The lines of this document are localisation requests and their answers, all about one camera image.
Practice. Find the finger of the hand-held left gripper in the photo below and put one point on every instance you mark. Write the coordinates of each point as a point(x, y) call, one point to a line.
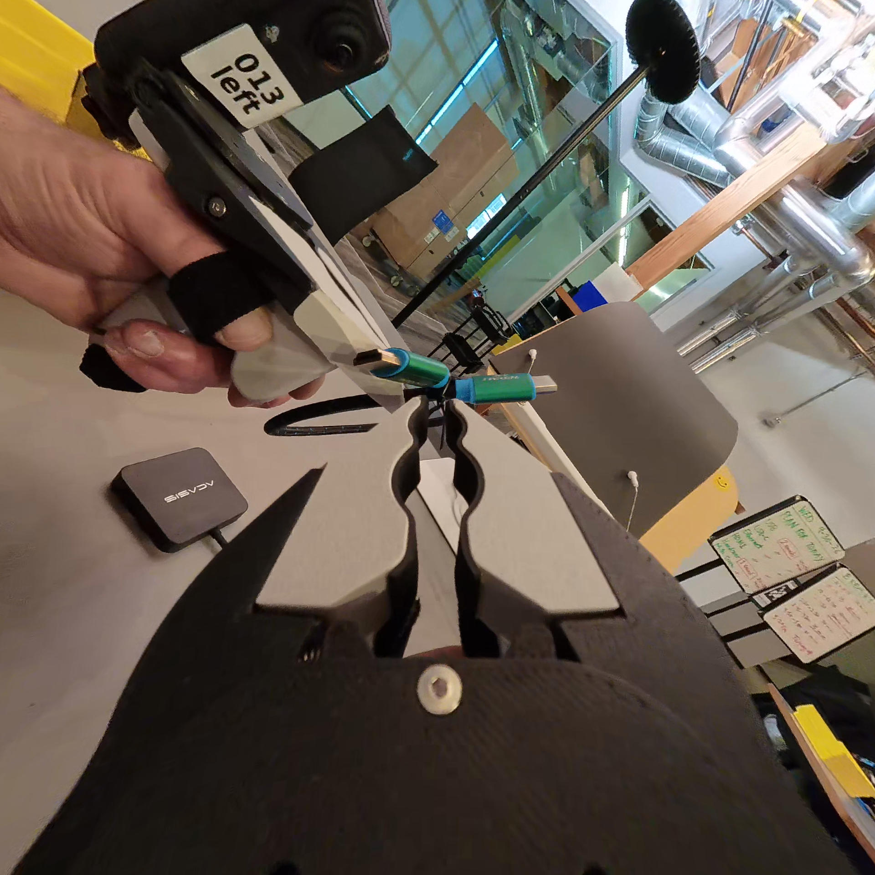
point(328, 328)
point(335, 280)

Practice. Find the black office chair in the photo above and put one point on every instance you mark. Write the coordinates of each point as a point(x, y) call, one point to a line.
point(356, 171)

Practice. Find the person's left hand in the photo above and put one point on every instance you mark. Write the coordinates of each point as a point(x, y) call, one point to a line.
point(69, 233)

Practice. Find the wooden beam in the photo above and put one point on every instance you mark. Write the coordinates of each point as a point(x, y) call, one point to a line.
point(738, 198)

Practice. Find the whiteboard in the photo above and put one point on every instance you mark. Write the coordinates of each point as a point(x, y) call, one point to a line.
point(779, 547)
point(827, 615)

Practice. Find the yellow plastic bin stack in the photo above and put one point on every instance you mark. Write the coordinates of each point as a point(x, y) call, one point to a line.
point(41, 55)

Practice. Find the black port adapter box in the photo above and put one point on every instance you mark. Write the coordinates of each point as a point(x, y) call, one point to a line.
point(178, 495)

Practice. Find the small yellow bin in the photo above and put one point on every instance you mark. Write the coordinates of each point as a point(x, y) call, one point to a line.
point(834, 752)

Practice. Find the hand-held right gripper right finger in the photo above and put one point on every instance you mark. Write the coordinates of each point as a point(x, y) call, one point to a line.
point(533, 547)

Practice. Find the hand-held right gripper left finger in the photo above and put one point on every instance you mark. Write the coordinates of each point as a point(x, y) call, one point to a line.
point(342, 547)

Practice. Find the black tilted board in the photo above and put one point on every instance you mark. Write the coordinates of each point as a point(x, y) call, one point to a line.
point(643, 397)

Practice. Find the silver ceiling duct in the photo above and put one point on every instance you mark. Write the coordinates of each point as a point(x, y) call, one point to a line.
point(807, 205)

